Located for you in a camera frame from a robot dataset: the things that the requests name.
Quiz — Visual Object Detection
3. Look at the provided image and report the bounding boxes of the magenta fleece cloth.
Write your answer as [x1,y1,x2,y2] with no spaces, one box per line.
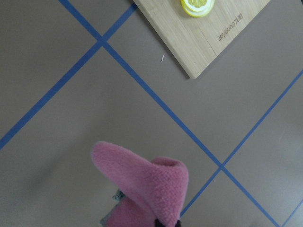
[91,141,189,227]

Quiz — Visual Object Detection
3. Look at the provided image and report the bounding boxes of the bamboo cutting board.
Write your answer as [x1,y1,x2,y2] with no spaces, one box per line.
[135,0,269,79]

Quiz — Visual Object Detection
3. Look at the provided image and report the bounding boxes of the yellow lemon slices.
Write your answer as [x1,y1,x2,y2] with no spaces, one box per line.
[180,0,215,17]

